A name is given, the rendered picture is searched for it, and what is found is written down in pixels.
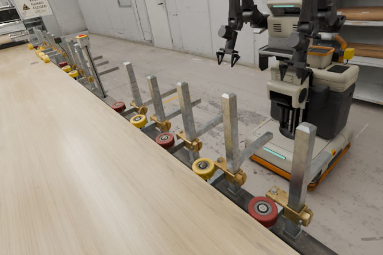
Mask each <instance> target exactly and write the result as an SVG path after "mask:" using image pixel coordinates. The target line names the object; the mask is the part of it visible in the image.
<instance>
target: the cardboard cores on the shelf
mask: <svg viewBox="0 0 383 255"><path fill-rule="evenodd" d="M337 12H342V15H345V16H346V20H371V21H383V6H350V7H349V8H338V9H337ZM346 43H347V48H354V49H355V52H354V56H363V57H373V58H379V59H383V46H381V45H374V44H362V43H351V42H346Z"/></svg>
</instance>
